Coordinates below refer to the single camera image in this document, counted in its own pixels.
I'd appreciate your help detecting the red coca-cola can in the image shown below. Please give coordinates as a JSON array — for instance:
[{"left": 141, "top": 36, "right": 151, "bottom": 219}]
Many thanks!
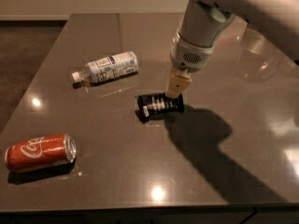
[{"left": 5, "top": 133, "right": 77, "bottom": 173}]

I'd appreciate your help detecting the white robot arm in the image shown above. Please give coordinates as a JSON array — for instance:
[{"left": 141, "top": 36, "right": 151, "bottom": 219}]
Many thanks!
[{"left": 166, "top": 0, "right": 299, "bottom": 98}]

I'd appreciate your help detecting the clear plastic bottle blue label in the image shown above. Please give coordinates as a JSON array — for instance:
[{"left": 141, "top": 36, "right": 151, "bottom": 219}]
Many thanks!
[{"left": 72, "top": 51, "right": 138, "bottom": 83}]

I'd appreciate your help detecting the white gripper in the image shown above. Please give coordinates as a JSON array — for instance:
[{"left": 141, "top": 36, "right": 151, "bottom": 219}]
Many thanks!
[{"left": 165, "top": 29, "right": 216, "bottom": 99}]

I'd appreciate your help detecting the black rxbar chocolate wrapper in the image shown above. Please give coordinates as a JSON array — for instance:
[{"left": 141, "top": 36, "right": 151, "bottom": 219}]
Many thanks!
[{"left": 135, "top": 92, "right": 185, "bottom": 121}]

